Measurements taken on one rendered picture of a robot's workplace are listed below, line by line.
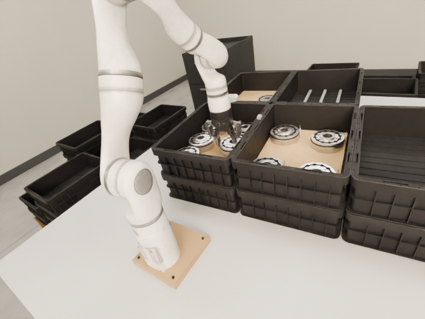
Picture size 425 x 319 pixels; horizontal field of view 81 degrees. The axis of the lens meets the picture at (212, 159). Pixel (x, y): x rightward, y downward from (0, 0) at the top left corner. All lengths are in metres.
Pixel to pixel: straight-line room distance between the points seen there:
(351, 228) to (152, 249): 0.52
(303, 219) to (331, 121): 0.40
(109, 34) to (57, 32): 3.16
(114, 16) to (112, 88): 0.16
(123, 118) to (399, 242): 0.70
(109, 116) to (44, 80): 3.08
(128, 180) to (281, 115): 0.66
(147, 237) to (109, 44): 0.44
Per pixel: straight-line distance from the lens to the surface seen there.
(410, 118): 0.99
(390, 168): 0.86
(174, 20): 0.67
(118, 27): 0.63
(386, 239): 0.77
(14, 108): 3.53
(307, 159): 0.85
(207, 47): 0.75
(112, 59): 0.57
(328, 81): 1.36
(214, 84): 0.80
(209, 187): 0.81
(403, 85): 2.26
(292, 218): 0.78
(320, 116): 0.99
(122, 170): 0.56
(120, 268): 0.85
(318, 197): 0.70
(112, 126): 0.58
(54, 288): 0.94
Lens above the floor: 1.32
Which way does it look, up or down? 33 degrees down
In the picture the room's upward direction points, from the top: 12 degrees counter-clockwise
